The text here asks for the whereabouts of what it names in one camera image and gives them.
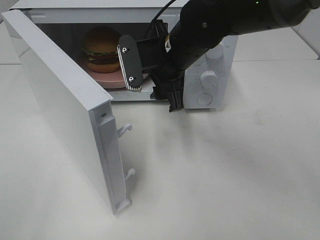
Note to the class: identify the white lower microwave knob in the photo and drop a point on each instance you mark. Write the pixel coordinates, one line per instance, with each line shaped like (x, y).
(208, 79)

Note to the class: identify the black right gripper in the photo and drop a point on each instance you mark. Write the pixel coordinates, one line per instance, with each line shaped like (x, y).
(168, 82)

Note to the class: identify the pink plate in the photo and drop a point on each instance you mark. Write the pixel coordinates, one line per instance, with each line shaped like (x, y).
(112, 80)

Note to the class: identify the white microwave door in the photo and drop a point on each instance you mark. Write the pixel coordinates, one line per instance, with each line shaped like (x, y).
(76, 107)

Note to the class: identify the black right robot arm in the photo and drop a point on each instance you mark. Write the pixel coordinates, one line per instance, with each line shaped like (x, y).
(178, 61)

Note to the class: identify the toy hamburger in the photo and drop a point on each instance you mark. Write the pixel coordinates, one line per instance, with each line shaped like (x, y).
(100, 45)

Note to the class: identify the white microwave knob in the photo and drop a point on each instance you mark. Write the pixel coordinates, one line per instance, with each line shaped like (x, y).
(216, 52)
(208, 79)

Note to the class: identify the white round door button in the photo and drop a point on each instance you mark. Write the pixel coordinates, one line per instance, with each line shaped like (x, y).
(204, 99)

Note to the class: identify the white upper microwave knob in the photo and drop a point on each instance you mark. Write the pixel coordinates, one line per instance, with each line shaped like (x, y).
(216, 52)

